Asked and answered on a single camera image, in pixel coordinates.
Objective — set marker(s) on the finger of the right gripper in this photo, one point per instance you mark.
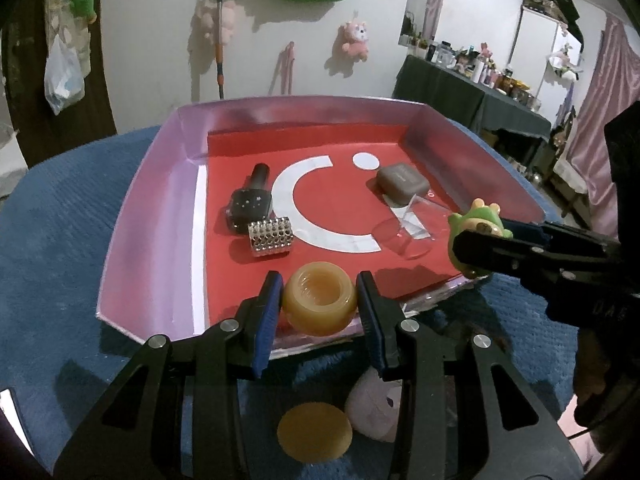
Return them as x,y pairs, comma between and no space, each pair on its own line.
561,239
476,254

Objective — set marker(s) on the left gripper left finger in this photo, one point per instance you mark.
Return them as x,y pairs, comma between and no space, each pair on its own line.
260,317

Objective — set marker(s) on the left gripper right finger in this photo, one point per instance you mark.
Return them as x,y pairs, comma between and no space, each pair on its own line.
379,317

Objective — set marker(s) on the green bear figurine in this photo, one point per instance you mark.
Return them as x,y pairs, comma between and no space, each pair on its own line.
481,218

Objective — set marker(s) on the orange hollow ring jar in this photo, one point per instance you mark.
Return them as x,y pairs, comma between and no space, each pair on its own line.
319,299

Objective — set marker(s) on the clear plastic cup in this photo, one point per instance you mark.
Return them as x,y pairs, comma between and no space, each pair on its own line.
414,230

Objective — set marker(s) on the silver studded cylinder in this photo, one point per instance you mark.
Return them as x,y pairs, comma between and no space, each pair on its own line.
269,237

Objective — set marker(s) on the pink My Melody case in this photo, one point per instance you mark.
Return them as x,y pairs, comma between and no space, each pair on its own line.
372,406

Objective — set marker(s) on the black star nail polish bottle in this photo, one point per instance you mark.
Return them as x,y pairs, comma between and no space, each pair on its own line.
251,203

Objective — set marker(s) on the grey eye shadow case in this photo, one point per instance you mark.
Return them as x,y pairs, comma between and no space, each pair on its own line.
401,182

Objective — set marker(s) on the orange round lid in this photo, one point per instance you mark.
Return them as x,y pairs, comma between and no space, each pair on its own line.
314,432

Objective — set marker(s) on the pink curtain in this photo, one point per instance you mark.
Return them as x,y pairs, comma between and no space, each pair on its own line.
614,86

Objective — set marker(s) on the purple cardboard tray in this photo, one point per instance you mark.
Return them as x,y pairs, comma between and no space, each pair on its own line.
174,267

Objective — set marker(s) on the dark green covered table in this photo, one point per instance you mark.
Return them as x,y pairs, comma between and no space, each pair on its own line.
472,105

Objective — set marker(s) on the white cabinet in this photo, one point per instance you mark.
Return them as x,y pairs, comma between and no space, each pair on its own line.
545,56

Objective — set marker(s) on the dark wooden door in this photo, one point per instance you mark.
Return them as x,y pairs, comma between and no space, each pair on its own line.
28,28

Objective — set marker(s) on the light pink plush toy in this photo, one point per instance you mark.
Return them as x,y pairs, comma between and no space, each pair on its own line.
216,24

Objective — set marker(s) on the white plastic bag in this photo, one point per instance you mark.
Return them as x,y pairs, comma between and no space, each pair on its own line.
64,83

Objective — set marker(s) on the orange handled mop stick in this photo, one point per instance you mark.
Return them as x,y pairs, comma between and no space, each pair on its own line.
219,50

